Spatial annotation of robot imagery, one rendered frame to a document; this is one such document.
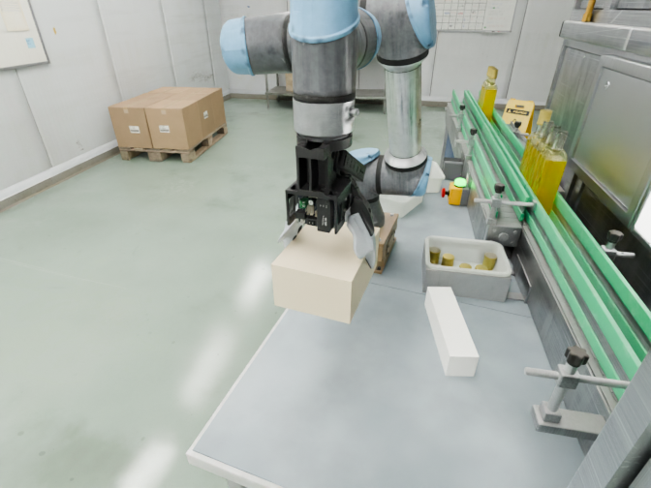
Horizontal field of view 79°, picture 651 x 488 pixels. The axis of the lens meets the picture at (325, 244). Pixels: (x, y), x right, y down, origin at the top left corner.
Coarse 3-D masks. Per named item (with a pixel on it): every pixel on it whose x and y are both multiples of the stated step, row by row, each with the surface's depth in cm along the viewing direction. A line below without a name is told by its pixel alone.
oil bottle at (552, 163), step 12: (552, 156) 111; (564, 156) 110; (540, 168) 116; (552, 168) 112; (564, 168) 112; (540, 180) 115; (552, 180) 114; (540, 192) 116; (552, 192) 116; (552, 204) 118
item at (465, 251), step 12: (432, 240) 120; (444, 240) 119; (456, 240) 118; (468, 240) 118; (480, 240) 117; (444, 252) 121; (456, 252) 120; (468, 252) 119; (480, 252) 118; (492, 252) 117; (504, 252) 112; (432, 264) 106; (456, 264) 119; (504, 264) 108; (504, 276) 103
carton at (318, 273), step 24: (312, 240) 62; (336, 240) 62; (288, 264) 56; (312, 264) 56; (336, 264) 56; (360, 264) 56; (288, 288) 57; (312, 288) 55; (336, 288) 54; (360, 288) 59; (312, 312) 58; (336, 312) 56
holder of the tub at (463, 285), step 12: (516, 264) 116; (432, 276) 107; (444, 276) 107; (456, 276) 106; (468, 276) 105; (480, 276) 104; (492, 276) 104; (516, 276) 115; (456, 288) 108; (468, 288) 107; (480, 288) 106; (492, 288) 106; (504, 288) 105; (528, 288) 105; (492, 300) 108; (504, 300) 107
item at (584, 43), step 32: (576, 0) 146; (608, 0) 122; (640, 0) 107; (576, 32) 138; (608, 32) 115; (640, 32) 99; (576, 64) 143; (576, 96) 140; (576, 128) 138; (576, 192) 130; (608, 224) 111; (640, 256) 95; (640, 288) 94
